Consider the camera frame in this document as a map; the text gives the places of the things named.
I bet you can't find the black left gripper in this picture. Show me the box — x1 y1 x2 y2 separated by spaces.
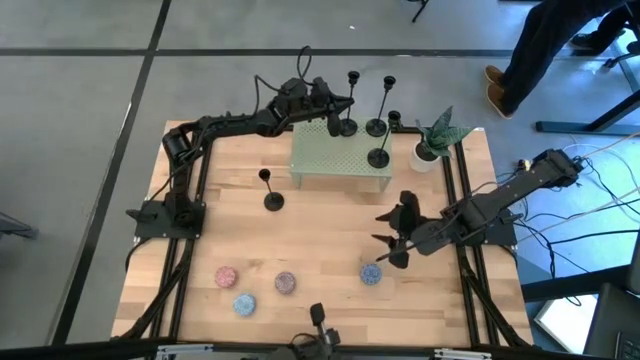
272 75 356 138

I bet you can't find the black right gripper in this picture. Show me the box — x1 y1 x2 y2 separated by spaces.
371 190 432 270

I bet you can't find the black metal candlestick holder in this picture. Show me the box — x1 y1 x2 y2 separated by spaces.
257 168 286 213
366 110 403 170
365 75 398 139
338 70 361 138

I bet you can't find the dark blue floral coaster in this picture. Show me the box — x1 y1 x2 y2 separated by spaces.
359 263 384 287

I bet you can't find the maroon patterned round coaster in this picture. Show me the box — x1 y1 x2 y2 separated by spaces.
274 271 297 295

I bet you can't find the pink patterned round coaster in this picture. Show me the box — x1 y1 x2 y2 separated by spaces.
214 265 239 289

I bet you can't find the green perforated metal shelf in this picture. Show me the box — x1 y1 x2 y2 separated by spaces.
289 115 394 193

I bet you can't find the potted snake plant white pot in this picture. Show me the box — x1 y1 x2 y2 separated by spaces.
408 105 474 174

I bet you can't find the black stand leg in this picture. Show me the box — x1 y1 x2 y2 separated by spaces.
410 0 431 24

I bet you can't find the light blue patterned coaster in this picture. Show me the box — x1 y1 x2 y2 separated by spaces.
232 293 258 318

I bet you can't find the black floor beam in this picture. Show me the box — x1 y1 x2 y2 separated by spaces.
519 264 631 304

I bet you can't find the white board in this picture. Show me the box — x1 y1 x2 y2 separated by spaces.
532 293 599 356

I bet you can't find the person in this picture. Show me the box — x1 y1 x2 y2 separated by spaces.
569 4 640 51
483 0 631 120

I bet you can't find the black desk foot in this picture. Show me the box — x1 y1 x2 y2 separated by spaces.
535 89 640 136

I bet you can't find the dark laptop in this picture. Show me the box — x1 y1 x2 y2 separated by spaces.
582 282 640 360

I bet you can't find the black office chair base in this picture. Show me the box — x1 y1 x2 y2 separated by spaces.
602 39 640 69

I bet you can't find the grey floor object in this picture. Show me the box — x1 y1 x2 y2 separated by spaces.
0 212 40 240

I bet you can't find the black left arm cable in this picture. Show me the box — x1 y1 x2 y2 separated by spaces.
252 44 316 116

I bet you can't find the black camera on mount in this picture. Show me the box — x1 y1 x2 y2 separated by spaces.
287 301 344 351

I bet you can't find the silver aluminium bracket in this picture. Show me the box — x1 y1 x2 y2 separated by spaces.
433 348 494 360
155 343 215 360

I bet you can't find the beige floor cable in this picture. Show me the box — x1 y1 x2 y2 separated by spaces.
517 187 640 244

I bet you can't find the black floor cable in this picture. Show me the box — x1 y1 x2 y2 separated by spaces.
547 227 640 246

